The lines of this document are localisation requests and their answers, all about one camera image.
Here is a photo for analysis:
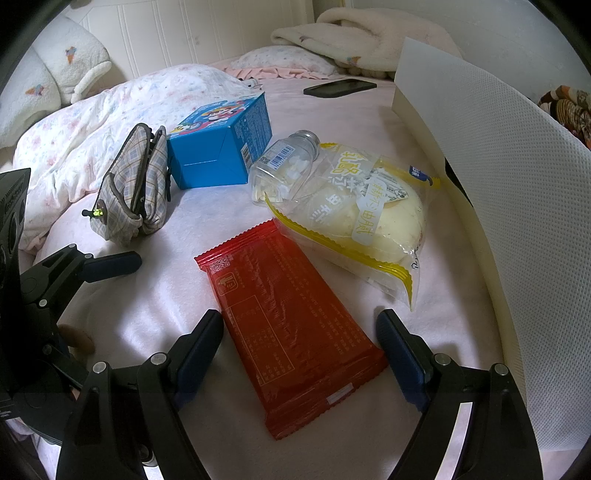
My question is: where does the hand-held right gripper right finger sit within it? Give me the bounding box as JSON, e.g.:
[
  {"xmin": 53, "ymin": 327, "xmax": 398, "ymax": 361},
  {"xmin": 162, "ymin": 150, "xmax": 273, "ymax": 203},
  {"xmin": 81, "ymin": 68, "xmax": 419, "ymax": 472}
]
[{"xmin": 375, "ymin": 309, "xmax": 543, "ymax": 480}]

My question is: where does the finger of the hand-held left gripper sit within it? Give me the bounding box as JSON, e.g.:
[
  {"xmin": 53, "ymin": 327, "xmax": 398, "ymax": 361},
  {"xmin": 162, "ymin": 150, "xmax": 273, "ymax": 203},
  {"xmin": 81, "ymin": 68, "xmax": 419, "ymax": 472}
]
[
  {"xmin": 44, "ymin": 342, "xmax": 90, "ymax": 391},
  {"xmin": 18, "ymin": 244, "xmax": 143, "ymax": 320}
]

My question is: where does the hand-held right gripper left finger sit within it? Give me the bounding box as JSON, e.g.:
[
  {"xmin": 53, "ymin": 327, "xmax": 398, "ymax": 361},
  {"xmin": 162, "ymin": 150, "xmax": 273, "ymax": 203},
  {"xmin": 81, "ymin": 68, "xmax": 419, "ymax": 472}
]
[{"xmin": 55, "ymin": 309, "xmax": 225, "ymax": 480}]

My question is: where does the red snack packet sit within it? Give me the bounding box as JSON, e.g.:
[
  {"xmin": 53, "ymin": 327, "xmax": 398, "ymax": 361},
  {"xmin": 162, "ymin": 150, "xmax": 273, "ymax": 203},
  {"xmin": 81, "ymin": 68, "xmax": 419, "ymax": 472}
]
[{"xmin": 194, "ymin": 219, "xmax": 389, "ymax": 440}]

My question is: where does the yellow clear bread bag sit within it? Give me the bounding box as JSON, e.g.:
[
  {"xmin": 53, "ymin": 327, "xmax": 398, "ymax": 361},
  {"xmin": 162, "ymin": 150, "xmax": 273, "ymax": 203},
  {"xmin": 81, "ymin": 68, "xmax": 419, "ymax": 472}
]
[{"xmin": 270, "ymin": 141, "xmax": 441, "ymax": 311}]

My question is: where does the blue cartoon print carton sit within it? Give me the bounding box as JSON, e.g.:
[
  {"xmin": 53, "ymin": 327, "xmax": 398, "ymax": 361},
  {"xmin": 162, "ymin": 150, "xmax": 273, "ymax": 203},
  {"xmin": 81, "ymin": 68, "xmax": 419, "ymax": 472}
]
[{"xmin": 165, "ymin": 91, "xmax": 273, "ymax": 190}]

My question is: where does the clear plastic bottle metal cap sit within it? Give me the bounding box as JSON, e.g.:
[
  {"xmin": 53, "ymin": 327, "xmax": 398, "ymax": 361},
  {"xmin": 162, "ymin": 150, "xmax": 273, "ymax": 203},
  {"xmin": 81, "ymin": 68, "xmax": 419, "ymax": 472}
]
[{"xmin": 248, "ymin": 130, "xmax": 321, "ymax": 206}]

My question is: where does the person's left hand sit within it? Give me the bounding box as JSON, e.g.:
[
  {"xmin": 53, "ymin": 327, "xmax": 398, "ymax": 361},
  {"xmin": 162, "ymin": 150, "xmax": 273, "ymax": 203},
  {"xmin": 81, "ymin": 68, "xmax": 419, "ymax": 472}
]
[{"xmin": 55, "ymin": 323, "xmax": 96, "ymax": 357}]

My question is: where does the plaid fabric pouch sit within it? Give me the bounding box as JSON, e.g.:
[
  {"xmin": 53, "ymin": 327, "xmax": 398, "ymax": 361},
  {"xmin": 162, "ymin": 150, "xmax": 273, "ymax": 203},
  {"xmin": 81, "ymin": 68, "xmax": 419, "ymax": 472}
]
[{"xmin": 82, "ymin": 122, "xmax": 172, "ymax": 247}]

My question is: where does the white ice-cream print pillow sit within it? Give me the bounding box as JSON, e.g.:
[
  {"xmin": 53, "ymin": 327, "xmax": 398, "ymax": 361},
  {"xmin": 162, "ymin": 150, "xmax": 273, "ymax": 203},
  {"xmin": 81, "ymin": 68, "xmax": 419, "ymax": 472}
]
[{"xmin": 0, "ymin": 18, "xmax": 114, "ymax": 148}]

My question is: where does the white floral quilt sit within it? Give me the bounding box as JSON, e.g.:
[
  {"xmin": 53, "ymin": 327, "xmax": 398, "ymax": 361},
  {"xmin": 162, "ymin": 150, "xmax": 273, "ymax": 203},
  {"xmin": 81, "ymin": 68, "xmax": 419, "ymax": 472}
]
[{"xmin": 14, "ymin": 65, "xmax": 259, "ymax": 252}]

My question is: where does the white foam board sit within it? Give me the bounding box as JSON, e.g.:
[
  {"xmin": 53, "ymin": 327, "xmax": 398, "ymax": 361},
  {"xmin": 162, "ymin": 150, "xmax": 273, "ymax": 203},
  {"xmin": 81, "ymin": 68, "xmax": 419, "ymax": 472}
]
[{"xmin": 392, "ymin": 37, "xmax": 591, "ymax": 455}]

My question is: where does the white bed headboard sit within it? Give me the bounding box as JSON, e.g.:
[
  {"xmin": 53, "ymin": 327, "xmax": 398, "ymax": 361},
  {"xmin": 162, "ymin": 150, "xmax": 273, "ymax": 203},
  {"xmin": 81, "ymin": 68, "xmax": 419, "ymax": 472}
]
[{"xmin": 65, "ymin": 0, "xmax": 319, "ymax": 81}]

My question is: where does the floral pillow with pink ruffle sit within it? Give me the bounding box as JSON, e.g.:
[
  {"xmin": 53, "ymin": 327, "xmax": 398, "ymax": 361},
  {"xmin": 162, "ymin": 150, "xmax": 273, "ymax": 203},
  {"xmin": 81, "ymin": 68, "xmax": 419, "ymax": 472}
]
[{"xmin": 226, "ymin": 45, "xmax": 342, "ymax": 81}]

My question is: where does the black smartphone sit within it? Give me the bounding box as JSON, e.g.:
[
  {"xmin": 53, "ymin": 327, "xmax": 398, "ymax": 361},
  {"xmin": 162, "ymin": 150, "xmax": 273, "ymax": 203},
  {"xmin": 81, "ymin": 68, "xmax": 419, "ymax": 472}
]
[{"xmin": 303, "ymin": 78, "xmax": 377, "ymax": 99}]

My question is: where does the colourful patterned cloth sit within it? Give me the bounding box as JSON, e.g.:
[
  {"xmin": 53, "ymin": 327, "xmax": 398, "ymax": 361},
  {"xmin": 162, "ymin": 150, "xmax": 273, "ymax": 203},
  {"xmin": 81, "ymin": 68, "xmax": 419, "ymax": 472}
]
[{"xmin": 538, "ymin": 85, "xmax": 591, "ymax": 151}]

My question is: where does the white ice-cream print fleece blanket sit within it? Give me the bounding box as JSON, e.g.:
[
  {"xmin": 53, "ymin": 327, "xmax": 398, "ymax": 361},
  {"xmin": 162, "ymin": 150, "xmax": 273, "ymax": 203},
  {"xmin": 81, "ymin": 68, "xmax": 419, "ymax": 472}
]
[{"xmin": 270, "ymin": 7, "xmax": 462, "ymax": 79}]

